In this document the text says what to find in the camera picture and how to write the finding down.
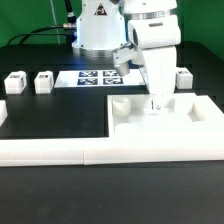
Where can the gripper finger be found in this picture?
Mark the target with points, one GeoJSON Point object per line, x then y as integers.
{"type": "Point", "coordinates": [156, 102]}

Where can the white square table top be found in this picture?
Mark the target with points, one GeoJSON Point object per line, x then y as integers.
{"type": "Point", "coordinates": [132, 115]}

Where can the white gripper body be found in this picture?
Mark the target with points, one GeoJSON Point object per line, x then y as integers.
{"type": "Point", "coordinates": [159, 70]}

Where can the white U-shaped fence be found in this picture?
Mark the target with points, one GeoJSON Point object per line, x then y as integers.
{"type": "Point", "coordinates": [198, 145]}

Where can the white sheet with tags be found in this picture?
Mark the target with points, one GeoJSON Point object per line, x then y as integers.
{"type": "Point", "coordinates": [97, 78]}

